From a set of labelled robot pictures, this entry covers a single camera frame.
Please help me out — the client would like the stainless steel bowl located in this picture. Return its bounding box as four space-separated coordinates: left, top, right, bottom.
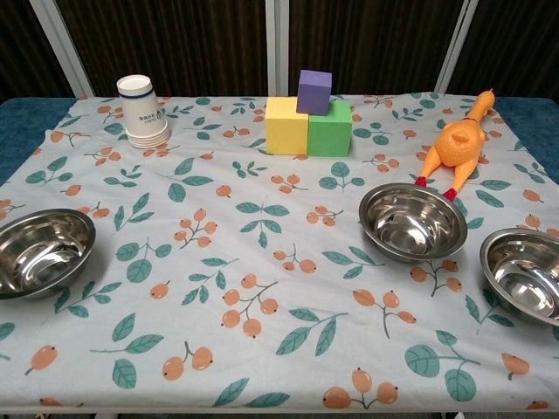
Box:
480 227 559 327
358 182 468 264
0 208 97 300

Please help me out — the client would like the white paper cup stack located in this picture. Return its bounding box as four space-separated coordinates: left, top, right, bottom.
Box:
116 73 171 150

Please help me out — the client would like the yellow foam cube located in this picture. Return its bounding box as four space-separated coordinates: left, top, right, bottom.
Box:
265 96 310 156

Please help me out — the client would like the green foam cube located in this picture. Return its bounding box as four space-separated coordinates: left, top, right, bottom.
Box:
307 100 354 158

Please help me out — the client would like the floral berry leaf tablecloth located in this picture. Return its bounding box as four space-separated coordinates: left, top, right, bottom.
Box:
0 92 559 414

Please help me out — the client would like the purple foam cube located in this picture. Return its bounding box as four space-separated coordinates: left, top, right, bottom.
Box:
296 69 333 117

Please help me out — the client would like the dark ribbed partition panel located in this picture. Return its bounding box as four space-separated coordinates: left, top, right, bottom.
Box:
287 0 465 96
0 0 75 104
447 0 559 98
56 0 268 98

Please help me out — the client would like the orange rubber chicken toy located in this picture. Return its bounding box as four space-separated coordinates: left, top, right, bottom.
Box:
413 87 497 203

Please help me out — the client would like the white partition frame post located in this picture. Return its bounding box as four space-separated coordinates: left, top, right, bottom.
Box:
436 0 480 95
28 0 95 98
265 0 291 97

